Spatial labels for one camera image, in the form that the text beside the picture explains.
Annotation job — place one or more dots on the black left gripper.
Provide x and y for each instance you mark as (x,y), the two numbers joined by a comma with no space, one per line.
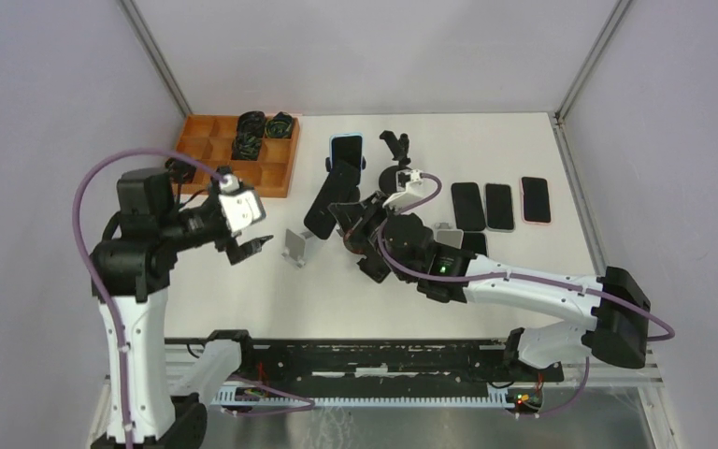
(234,250)

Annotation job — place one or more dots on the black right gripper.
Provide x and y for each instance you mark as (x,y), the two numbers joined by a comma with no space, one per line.
(355,218)

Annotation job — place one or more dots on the black round tall stand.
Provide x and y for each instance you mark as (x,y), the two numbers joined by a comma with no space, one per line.
(399,148)

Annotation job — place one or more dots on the silver edge smartphone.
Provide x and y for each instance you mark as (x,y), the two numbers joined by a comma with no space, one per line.
(475,242)

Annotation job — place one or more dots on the pink case smartphone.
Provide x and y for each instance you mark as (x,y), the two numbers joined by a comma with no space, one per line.
(536,200)

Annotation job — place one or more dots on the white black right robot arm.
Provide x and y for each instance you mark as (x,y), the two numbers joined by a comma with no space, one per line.
(604,316)

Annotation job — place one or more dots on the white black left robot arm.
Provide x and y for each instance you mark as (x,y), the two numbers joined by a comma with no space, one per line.
(131,286)

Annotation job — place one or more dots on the black round clamp stand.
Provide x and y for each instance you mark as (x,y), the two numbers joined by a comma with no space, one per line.
(341,184)

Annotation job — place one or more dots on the silver stand left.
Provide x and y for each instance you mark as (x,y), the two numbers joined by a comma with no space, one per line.
(300,247)

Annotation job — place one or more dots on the silver metal phone stand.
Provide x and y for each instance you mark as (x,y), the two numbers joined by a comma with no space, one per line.
(447,234)

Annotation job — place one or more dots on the blue case smartphone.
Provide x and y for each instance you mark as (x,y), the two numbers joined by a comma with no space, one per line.
(347,148)

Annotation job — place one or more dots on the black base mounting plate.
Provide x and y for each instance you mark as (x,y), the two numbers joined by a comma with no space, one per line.
(385,368)

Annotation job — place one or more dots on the orange wooden organizer tray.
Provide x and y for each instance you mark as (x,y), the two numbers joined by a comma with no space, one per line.
(260,150)

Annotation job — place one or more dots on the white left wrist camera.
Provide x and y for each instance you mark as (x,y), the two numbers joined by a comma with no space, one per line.
(241,205)

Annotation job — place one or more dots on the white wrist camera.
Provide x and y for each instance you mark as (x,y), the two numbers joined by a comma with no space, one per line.
(241,205)
(409,189)

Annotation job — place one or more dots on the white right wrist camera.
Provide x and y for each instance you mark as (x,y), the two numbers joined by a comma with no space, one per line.
(409,189)

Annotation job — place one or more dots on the black cable bundle corner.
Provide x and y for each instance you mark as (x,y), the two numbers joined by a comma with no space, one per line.
(180,171)

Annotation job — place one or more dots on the white slotted cable duct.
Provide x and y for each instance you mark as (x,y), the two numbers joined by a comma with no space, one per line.
(240,398)

